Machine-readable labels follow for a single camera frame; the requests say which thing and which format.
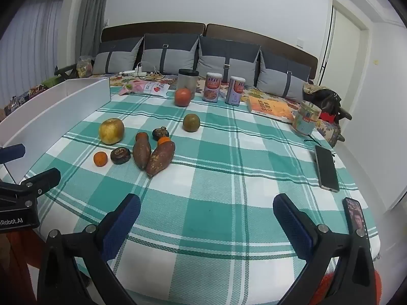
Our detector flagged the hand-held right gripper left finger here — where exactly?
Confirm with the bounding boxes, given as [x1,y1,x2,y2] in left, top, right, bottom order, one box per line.
[38,193,142,305]

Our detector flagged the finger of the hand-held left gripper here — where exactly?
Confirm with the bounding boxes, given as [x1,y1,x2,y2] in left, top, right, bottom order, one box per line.
[0,144,26,166]
[0,168,62,212]

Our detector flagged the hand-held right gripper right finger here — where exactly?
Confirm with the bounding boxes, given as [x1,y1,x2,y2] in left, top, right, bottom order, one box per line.
[273,193,377,305]

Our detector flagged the dark mangosteen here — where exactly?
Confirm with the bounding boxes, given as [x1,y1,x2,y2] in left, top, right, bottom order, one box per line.
[110,147,131,165]
[152,126,169,141]

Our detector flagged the white cardboard box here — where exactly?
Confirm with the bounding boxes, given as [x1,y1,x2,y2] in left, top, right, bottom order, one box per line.
[0,77,111,185]

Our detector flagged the brown sweet potato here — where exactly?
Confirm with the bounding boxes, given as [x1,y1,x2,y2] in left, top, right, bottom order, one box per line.
[133,132,152,170]
[146,140,176,177]

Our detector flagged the yellow apple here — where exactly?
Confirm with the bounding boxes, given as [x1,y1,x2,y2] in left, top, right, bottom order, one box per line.
[98,118,125,145]

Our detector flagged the green orange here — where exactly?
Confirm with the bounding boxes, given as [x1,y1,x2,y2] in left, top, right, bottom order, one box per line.
[182,114,201,133]

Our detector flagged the red tomato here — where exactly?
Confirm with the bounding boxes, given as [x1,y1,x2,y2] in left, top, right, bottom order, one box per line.
[174,88,192,107]

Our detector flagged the smartphone with lit screen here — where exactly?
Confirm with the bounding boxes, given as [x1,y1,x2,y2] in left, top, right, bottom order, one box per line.
[343,197,369,239]

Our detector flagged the dark smartphone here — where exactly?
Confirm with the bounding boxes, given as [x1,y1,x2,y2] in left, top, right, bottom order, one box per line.
[314,145,340,193]

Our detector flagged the green checkered tablecloth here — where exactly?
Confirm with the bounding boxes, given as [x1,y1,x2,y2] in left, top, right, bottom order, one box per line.
[0,94,380,305]

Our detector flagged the dark wooden armrest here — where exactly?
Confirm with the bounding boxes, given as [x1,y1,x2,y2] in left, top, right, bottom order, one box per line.
[331,102,353,142]
[54,64,78,80]

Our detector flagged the clear labelled plastic jar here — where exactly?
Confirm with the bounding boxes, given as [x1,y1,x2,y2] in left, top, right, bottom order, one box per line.
[292,100,322,138]

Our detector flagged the clear bag of snacks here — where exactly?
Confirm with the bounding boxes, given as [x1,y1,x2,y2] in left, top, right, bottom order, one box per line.
[76,55,94,78]

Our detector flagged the grey curtain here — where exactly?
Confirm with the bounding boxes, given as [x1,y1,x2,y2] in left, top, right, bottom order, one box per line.
[0,0,110,102]

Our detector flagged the orange book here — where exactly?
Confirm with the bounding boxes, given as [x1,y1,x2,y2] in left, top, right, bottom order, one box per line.
[247,95,296,124]

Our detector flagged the pink white snack packet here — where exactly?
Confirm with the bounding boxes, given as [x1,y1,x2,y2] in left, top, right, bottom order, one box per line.
[119,81,170,97]

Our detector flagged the black bag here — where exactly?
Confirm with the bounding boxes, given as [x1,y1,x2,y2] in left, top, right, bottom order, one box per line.
[303,84,342,115]

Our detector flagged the grey pillow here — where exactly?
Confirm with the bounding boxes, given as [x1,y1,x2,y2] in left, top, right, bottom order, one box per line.
[140,33,200,75]
[256,49,312,102]
[92,36,144,75]
[198,36,262,85]

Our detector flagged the purple labelled food can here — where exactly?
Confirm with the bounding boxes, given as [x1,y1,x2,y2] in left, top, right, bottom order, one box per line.
[225,76,246,106]
[202,72,222,103]

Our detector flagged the clear jar dark lid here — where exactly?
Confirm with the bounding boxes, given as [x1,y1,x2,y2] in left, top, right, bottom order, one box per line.
[178,69,200,99]

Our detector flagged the white door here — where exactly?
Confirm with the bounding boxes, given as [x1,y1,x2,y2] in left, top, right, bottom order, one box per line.
[316,0,371,102]

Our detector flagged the black cable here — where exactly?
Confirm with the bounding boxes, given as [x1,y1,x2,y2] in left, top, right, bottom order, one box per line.
[303,133,334,158]

